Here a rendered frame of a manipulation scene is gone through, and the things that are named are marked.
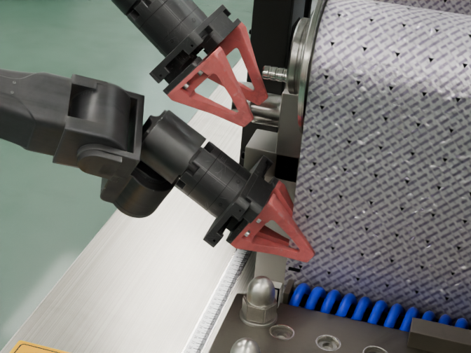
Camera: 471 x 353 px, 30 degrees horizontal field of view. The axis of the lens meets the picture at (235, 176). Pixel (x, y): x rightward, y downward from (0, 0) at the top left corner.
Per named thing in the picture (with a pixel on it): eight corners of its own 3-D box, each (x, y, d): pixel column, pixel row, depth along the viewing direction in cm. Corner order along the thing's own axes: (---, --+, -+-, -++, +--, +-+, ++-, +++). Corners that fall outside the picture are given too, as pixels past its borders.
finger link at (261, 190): (282, 301, 86) (206, 243, 86) (297, 263, 92) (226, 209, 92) (324, 258, 83) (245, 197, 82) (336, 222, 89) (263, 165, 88)
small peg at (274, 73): (264, 74, 87) (265, 61, 87) (291, 79, 87) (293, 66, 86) (261, 80, 86) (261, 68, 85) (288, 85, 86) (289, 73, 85)
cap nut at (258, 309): (244, 301, 87) (248, 263, 85) (280, 309, 86) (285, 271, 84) (235, 323, 84) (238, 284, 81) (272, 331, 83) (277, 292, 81)
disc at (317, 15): (322, 90, 96) (337, -41, 87) (326, 90, 96) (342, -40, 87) (291, 162, 84) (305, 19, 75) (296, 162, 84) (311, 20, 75)
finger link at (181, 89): (219, 152, 84) (150, 80, 83) (238, 124, 90) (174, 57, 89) (268, 111, 81) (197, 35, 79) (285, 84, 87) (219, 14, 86)
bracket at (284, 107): (235, 301, 109) (258, 69, 94) (287, 313, 107) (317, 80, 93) (224, 325, 104) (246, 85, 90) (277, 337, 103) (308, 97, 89)
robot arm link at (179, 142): (139, 126, 83) (167, 93, 87) (113, 164, 88) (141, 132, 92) (197, 171, 83) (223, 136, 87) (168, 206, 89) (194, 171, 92)
